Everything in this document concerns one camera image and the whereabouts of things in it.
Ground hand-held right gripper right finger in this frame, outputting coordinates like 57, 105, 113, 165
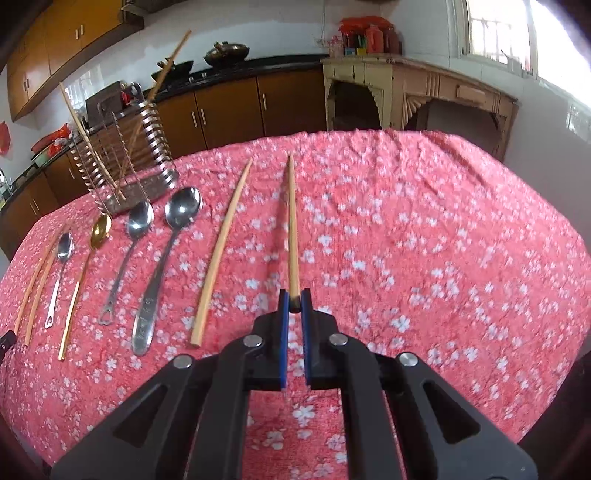
300, 288, 539, 480

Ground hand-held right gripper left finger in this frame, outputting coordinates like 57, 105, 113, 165
50, 290, 291, 480

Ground wooden chopstick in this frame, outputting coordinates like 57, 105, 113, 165
115, 30, 192, 195
24, 240, 61, 347
287, 154, 301, 315
190, 158, 253, 348
59, 83, 126, 201
13, 226, 65, 335

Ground small steel spoon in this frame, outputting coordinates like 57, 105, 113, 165
45, 232, 75, 329

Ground gold spoon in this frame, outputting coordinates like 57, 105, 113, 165
58, 215, 113, 361

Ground large steel spoon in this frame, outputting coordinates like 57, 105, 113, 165
131, 187, 204, 357

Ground medium steel spoon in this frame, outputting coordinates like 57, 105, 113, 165
98, 200, 155, 326

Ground steel wire utensil rack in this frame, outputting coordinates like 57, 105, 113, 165
69, 82, 181, 217

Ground pink floral tablecloth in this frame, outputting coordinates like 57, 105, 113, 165
0, 129, 591, 480

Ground red bag over basins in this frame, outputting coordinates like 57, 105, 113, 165
31, 128, 72, 155

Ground orange wooden base cabinets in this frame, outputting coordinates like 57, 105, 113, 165
0, 76, 326, 259

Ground black kitchen countertop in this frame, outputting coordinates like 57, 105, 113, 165
0, 54, 328, 217

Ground dark brown cutting board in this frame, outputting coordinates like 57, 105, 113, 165
85, 82, 123, 127

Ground black wok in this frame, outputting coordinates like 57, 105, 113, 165
157, 59, 195, 77

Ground cream wooden side table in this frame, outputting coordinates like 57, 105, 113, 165
321, 53, 520, 160

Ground large red bottle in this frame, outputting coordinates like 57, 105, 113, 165
365, 24, 384, 54

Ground bright window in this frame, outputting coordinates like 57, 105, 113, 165
455, 0, 591, 88

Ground orange wooden wall cabinets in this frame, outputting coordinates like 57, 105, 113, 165
7, 0, 144, 121

